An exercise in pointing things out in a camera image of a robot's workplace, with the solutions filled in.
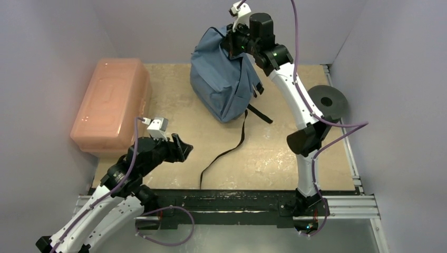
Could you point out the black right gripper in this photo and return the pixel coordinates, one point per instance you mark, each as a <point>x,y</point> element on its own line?
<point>230,42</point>

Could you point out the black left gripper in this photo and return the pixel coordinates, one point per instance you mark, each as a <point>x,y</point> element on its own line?
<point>178,150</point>

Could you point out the blue grey backpack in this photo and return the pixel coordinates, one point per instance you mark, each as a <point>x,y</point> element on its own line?
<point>224,84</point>

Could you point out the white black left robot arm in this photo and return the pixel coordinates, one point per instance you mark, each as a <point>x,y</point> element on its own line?
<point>120,197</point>

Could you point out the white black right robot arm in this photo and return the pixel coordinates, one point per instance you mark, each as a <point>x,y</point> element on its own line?
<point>253,34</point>

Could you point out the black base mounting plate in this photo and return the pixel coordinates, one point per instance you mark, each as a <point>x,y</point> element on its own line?
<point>280,208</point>

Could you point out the pink plastic storage box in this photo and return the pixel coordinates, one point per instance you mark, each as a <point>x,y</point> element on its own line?
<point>116,95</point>

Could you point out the black filament spool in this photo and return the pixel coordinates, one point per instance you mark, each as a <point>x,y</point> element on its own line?
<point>330,101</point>

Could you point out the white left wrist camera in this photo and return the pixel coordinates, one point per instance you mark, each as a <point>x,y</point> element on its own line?
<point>156,128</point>

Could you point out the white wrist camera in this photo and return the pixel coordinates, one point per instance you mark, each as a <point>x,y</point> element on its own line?
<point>241,12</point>
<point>156,128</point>

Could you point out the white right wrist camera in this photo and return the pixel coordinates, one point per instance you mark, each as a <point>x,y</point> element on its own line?
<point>241,12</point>

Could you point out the aluminium frame rails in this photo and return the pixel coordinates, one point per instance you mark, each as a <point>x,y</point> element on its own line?
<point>342,205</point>

